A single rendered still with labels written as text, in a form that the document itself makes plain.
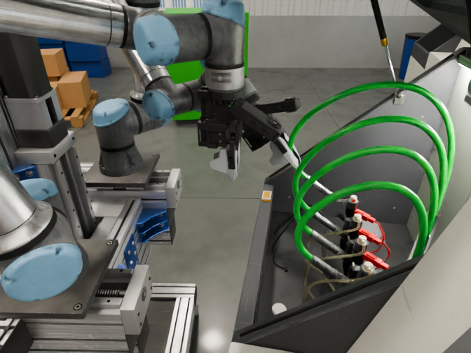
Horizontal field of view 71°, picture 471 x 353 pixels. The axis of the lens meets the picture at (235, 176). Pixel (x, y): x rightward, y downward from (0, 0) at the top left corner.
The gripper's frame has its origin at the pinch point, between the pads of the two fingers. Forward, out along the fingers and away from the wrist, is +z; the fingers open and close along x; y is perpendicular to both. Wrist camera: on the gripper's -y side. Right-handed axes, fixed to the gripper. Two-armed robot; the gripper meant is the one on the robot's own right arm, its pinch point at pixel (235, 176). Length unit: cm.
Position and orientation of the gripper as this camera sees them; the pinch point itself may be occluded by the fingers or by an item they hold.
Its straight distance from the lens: 74.5
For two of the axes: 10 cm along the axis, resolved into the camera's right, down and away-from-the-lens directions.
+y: -9.8, -0.9, 1.6
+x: -1.8, 5.1, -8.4
